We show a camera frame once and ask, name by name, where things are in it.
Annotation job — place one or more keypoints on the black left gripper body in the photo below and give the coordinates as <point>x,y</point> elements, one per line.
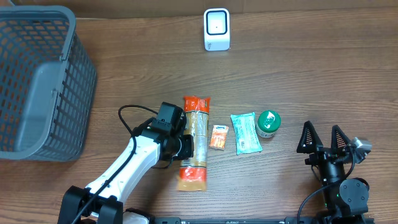
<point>188,147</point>

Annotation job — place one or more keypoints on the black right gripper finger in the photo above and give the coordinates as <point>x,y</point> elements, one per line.
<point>309,141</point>
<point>338,138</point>

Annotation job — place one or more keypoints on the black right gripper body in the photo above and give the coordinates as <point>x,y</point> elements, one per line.
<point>327,156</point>

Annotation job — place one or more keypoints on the green lid jar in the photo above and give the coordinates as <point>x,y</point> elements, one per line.
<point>268,123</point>

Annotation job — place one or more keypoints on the orange kleenex tissue pack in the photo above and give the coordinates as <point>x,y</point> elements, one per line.
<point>218,137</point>

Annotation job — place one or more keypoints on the long spaghetti pasta package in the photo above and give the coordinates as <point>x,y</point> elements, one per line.
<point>193,171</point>

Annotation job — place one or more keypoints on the teal wet wipes pack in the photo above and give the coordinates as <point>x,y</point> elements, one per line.
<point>246,137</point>

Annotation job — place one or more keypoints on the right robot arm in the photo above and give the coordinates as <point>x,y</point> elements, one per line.
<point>346,199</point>

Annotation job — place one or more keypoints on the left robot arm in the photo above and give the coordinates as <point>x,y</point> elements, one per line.
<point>102,200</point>

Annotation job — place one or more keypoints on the white barcode scanner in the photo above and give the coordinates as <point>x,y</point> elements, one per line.
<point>216,26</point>

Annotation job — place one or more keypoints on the grey plastic shopping basket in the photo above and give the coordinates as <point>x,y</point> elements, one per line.
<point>48,84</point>

